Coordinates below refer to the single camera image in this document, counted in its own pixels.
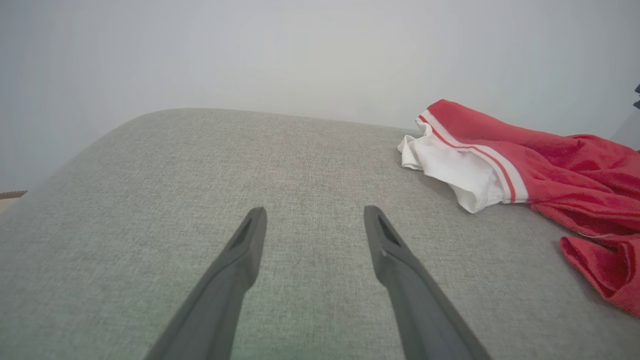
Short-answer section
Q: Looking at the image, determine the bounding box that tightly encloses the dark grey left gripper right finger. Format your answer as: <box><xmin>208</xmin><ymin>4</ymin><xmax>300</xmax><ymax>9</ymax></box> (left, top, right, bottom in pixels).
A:
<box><xmin>364</xmin><ymin>205</ymin><xmax>492</xmax><ymax>360</ymax></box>

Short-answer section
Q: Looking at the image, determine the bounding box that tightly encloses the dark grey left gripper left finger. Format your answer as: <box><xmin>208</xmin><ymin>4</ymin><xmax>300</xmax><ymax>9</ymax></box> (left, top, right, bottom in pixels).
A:
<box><xmin>144</xmin><ymin>207</ymin><xmax>268</xmax><ymax>360</ymax></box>

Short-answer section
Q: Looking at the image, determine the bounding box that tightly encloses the red and white sports garment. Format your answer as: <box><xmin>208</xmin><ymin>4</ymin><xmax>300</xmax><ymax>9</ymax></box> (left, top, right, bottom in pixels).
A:
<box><xmin>397</xmin><ymin>98</ymin><xmax>640</xmax><ymax>318</ymax></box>

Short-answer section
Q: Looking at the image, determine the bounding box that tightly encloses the beige board with brown edge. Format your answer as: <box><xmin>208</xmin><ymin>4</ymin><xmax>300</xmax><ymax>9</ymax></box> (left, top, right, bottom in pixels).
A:
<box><xmin>0</xmin><ymin>189</ymin><xmax>29</xmax><ymax>214</ymax></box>

